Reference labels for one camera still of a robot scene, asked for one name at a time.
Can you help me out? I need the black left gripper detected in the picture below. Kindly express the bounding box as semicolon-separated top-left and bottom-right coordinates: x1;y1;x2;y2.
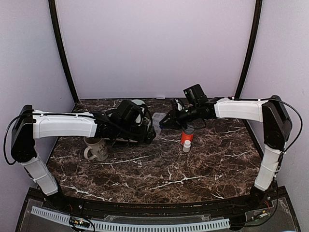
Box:
117;124;156;144

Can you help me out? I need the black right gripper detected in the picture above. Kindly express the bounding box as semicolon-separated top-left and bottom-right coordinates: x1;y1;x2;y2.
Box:
160;104;200;130

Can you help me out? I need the clear plastic pill organizer box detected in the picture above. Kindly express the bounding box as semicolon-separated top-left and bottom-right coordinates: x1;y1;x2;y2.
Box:
152;112;167;140

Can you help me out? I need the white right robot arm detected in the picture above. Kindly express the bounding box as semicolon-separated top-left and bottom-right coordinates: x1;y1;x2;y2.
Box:
159;95;293;191

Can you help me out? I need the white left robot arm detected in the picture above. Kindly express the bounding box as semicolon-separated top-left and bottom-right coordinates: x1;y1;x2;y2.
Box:
5;102;156;211

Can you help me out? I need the orange bottle with grey lid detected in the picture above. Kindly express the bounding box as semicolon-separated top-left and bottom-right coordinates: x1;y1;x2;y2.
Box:
181;127;194;145

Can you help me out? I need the beige printed ceramic mug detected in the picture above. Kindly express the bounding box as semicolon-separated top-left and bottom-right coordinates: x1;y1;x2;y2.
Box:
84;137;108;161

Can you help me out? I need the small white pill bottle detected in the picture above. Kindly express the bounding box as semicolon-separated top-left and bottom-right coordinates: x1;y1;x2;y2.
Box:
183;140;191;153

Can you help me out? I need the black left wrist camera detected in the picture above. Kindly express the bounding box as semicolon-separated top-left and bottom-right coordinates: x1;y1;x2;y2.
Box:
116;100;143;125

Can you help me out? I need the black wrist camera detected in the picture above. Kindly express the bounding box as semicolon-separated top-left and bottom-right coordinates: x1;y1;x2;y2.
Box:
183;84;209;106
116;100;143;125

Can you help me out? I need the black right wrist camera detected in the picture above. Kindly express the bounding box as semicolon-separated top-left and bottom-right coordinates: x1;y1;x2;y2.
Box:
183;84;209;106

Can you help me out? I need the black right frame post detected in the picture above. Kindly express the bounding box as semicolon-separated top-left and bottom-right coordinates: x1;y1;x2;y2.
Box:
234;0;263;98

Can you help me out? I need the black frame post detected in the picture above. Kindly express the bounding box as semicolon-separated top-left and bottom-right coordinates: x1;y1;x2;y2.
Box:
48;0;79;104
234;0;263;98

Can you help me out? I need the white slotted cable duct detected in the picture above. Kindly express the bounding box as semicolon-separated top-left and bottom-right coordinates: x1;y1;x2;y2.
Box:
30;206;230;232

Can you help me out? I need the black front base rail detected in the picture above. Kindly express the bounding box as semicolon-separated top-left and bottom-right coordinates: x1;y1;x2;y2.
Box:
19;186;289;219

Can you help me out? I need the black left frame post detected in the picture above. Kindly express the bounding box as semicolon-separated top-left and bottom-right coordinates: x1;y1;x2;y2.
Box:
48;0;79;104

